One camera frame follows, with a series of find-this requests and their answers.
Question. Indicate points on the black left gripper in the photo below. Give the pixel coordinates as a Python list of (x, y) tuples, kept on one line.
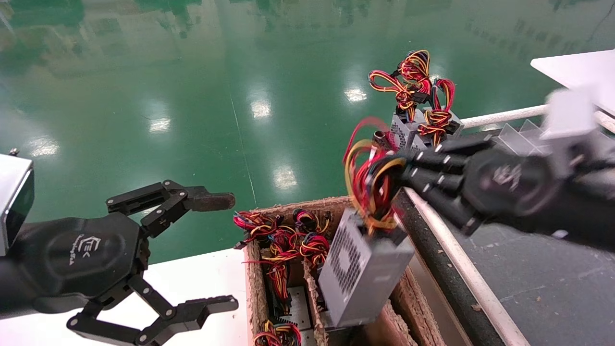
[(79, 254)]

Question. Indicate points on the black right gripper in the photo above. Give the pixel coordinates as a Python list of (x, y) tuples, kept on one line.
[(509, 178)]

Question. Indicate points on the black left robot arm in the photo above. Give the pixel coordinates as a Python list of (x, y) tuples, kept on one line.
[(12, 288)]

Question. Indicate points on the brown cardboard box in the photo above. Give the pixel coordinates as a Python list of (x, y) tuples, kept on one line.
[(254, 288)]

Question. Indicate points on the black pipe joint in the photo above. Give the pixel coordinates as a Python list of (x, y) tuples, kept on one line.
[(379, 138)]

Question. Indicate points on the clear acrylic divider tray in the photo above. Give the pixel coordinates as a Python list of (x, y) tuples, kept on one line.
[(521, 137)]

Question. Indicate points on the short cardboard divider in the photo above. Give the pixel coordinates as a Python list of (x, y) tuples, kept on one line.
[(311, 293)]

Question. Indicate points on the white table board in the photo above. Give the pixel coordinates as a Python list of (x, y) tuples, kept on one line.
[(581, 72)]

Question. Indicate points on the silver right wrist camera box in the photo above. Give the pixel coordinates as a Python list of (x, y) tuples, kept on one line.
[(571, 115)]

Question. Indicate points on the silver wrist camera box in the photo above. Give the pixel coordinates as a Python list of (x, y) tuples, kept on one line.
[(571, 115), (14, 192)]

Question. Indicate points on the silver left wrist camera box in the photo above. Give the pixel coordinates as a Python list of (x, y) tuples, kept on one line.
[(14, 192)]

